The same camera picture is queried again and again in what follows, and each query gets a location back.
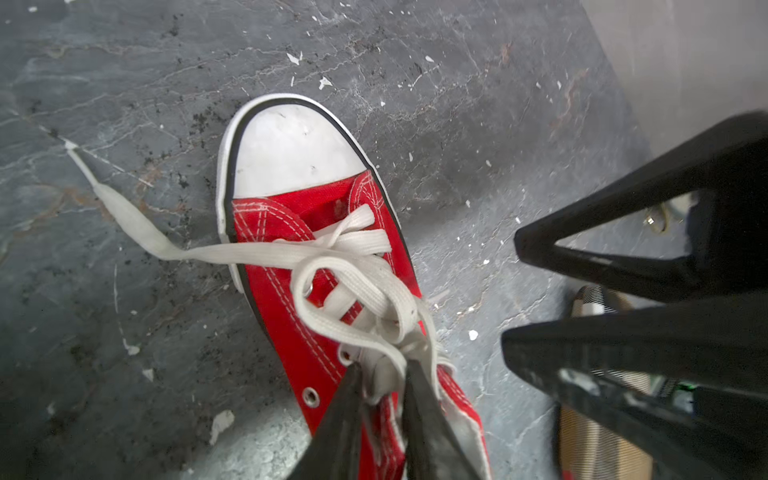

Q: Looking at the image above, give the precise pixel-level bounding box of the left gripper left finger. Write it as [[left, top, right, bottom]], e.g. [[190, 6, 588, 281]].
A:
[[288, 363, 364, 480]]

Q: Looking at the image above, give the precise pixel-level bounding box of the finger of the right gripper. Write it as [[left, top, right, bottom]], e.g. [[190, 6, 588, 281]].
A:
[[514, 110, 767, 302], [501, 293, 767, 479]]

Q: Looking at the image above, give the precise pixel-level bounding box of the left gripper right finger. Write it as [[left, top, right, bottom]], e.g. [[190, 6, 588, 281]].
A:
[[402, 360, 479, 480]]

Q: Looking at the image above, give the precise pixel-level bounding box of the red canvas sneaker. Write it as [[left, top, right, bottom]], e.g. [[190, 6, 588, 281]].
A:
[[87, 94, 491, 479]]

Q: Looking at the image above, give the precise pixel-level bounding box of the plaid beige glasses case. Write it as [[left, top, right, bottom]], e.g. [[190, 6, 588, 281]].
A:
[[558, 285, 654, 480]]

